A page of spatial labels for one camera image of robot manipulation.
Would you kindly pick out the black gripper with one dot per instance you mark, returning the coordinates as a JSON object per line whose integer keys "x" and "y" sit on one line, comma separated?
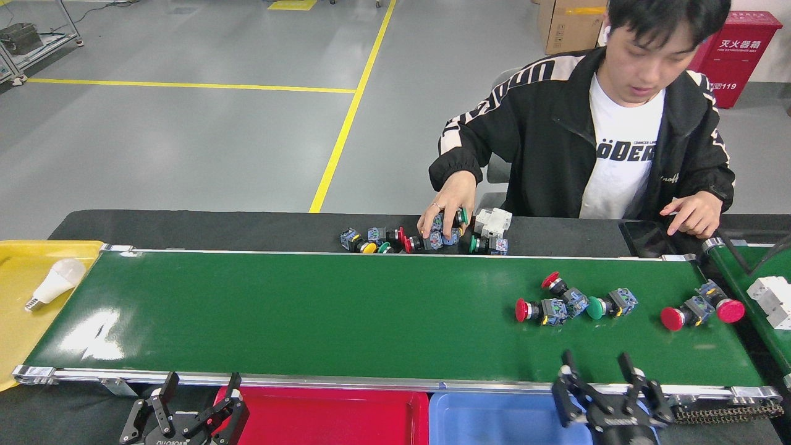
{"x": 624, "y": 429}
{"x": 179, "y": 436}

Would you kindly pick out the green push button switch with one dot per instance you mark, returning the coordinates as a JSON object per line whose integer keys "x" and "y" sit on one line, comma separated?
{"x": 623, "y": 301}
{"x": 461, "y": 216}
{"x": 384, "y": 248}
{"x": 499, "y": 246}

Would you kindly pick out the long green conveyor belt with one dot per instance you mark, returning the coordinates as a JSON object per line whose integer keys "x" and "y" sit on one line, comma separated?
{"x": 309, "y": 315}

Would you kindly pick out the green feeder conveyor belt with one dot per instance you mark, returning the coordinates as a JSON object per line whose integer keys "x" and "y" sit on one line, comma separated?
{"x": 732, "y": 267}

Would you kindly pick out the yellow plastic tray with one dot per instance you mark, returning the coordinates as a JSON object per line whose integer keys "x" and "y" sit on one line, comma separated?
{"x": 18, "y": 284}

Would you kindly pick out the person's left hand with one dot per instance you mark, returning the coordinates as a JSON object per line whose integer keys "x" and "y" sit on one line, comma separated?
{"x": 701, "y": 213}

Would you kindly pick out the person's right hand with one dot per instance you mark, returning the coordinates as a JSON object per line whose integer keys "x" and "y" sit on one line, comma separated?
{"x": 454, "y": 198}

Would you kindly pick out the blue plastic bin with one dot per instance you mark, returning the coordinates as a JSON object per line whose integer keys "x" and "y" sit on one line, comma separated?
{"x": 494, "y": 420}

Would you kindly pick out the red plastic bin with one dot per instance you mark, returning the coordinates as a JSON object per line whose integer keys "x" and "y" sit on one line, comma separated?
{"x": 327, "y": 420}

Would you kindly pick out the black keypad controller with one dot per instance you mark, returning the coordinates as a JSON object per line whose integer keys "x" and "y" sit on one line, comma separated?
{"x": 647, "y": 238}

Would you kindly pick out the white light bulb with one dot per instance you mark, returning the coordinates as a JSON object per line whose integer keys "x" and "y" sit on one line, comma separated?
{"x": 59, "y": 281}

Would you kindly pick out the person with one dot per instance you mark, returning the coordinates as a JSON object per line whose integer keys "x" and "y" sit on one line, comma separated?
{"x": 544, "y": 154}

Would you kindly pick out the grey office chair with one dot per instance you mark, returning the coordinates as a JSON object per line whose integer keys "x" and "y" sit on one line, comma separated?
{"x": 497, "y": 170}

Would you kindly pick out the red fire extinguisher box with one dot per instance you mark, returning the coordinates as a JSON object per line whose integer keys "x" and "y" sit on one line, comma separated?
{"x": 748, "y": 55}

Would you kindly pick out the cardboard box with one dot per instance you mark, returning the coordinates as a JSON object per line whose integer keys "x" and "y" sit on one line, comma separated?
{"x": 568, "y": 28}

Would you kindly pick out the dark grey machine box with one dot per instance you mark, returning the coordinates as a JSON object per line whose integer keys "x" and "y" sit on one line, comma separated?
{"x": 21, "y": 38}

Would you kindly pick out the black V-shaped guide bracket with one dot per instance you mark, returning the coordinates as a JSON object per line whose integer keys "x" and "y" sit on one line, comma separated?
{"x": 749, "y": 270}

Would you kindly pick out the blue switch contact block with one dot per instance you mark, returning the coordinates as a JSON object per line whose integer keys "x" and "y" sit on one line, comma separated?
{"x": 453, "y": 237}

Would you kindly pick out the yellow push button switch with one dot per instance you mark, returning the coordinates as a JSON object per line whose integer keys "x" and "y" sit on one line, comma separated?
{"x": 350, "y": 238}

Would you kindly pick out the metal frame cart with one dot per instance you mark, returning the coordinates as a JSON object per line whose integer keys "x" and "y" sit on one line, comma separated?
{"x": 37, "y": 52}

